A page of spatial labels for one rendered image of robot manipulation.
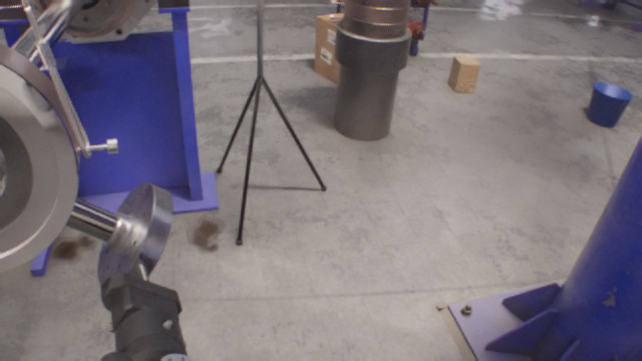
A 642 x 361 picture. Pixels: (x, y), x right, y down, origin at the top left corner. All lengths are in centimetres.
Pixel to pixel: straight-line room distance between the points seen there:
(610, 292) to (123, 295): 128
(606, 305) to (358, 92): 180
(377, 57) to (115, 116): 139
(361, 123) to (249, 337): 155
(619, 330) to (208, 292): 146
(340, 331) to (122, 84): 139
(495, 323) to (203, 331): 112
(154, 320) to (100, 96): 166
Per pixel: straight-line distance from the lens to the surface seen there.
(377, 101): 275
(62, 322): 196
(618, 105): 390
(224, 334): 177
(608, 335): 161
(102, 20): 177
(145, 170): 237
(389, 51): 260
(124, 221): 82
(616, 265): 146
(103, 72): 214
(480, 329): 188
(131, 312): 65
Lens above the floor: 144
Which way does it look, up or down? 36 degrees down
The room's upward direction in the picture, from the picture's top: 5 degrees clockwise
